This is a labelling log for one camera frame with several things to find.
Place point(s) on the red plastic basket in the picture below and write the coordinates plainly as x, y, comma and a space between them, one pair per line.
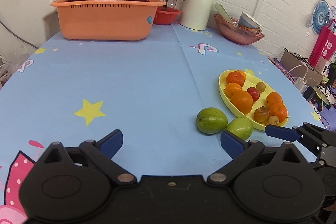
166, 17

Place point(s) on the blue paper fan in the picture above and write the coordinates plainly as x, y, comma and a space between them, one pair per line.
320, 17

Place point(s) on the white appliance with screen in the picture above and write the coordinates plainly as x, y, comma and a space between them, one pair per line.
26, 25

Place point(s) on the blue patterned tablecloth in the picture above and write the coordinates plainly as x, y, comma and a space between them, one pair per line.
152, 90

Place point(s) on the yellow orange citrus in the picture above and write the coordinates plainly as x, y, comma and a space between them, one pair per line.
242, 73

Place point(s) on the green white plate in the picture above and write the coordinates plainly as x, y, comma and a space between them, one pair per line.
223, 13

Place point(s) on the pink shopping bag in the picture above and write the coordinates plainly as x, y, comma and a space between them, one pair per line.
324, 46

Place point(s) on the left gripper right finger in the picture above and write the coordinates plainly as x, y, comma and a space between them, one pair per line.
243, 154

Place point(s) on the small tangerine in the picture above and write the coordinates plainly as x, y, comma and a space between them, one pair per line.
231, 89

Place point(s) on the dark green mango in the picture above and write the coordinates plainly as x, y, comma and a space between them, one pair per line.
211, 121

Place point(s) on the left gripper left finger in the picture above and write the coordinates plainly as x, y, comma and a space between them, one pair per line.
100, 154

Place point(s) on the red apple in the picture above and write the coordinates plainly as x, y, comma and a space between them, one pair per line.
261, 114
255, 94

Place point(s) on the brown longan front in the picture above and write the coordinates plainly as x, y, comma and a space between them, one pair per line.
261, 87

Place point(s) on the light green apple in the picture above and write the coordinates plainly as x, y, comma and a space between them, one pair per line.
241, 127

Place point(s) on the orange plastic basket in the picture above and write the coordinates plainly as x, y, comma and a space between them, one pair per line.
106, 19

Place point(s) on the pink glass bowl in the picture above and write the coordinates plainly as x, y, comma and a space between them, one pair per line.
235, 33

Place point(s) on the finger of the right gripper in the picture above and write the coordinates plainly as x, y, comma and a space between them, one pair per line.
283, 133

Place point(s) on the white thermos jug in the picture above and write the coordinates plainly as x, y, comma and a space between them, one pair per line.
195, 14

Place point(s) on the yellow plastic plate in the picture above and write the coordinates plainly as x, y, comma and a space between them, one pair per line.
250, 81

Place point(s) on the reddish orange tangerine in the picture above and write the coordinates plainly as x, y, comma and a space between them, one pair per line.
235, 77

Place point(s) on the white blue ceramic bowl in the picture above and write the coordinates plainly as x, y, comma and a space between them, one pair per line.
249, 23

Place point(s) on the large orange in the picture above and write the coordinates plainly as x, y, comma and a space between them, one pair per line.
273, 98
242, 100

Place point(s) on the brown kiwi fruit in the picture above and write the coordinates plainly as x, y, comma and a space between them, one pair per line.
272, 120

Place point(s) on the cardboard box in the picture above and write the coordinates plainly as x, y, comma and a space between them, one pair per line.
298, 67

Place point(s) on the large orange front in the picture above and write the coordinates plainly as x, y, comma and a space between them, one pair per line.
242, 100

